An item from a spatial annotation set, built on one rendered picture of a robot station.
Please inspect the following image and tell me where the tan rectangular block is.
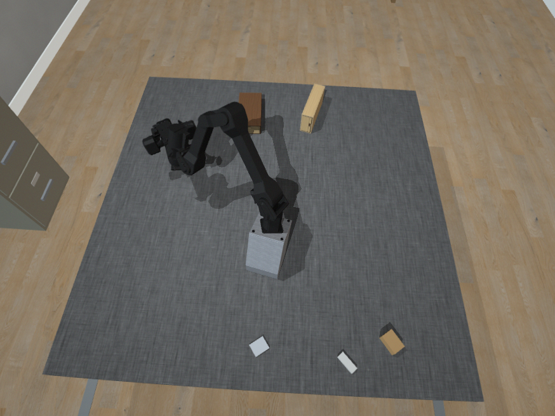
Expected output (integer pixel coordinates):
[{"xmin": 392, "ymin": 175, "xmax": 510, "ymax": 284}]
[{"xmin": 380, "ymin": 329, "xmax": 404, "ymax": 355}]

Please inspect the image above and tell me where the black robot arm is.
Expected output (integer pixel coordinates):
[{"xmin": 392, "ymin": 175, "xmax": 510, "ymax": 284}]
[{"xmin": 151, "ymin": 102, "xmax": 289, "ymax": 234}]

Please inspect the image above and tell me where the white rectangular block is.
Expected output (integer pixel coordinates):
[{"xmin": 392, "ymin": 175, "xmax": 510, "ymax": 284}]
[{"xmin": 337, "ymin": 352, "xmax": 357, "ymax": 374}]

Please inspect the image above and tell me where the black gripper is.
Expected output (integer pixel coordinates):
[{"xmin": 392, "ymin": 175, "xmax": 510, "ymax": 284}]
[{"xmin": 142, "ymin": 120, "xmax": 196, "ymax": 155}]

